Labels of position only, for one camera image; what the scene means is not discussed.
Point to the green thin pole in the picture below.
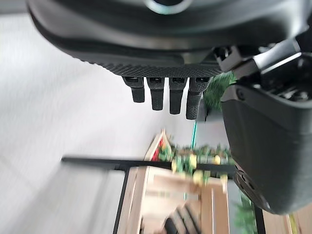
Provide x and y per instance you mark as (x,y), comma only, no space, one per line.
(194,134)

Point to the dark slatted object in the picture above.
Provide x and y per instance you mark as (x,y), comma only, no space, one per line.
(182,219)

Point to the green leafy branch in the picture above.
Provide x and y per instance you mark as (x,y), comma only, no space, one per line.
(245,217)

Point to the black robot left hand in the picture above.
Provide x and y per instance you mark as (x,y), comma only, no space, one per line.
(156,36)

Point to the light wooden board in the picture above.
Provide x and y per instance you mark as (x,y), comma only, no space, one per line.
(280,225)

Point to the green artificial plant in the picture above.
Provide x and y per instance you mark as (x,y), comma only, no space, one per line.
(217,90)

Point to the light wooden crate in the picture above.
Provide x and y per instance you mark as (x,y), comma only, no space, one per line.
(165,185)

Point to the artificial flower garland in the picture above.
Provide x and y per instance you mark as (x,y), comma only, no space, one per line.
(185,158)

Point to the black metal frame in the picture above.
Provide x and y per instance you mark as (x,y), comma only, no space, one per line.
(97,161)

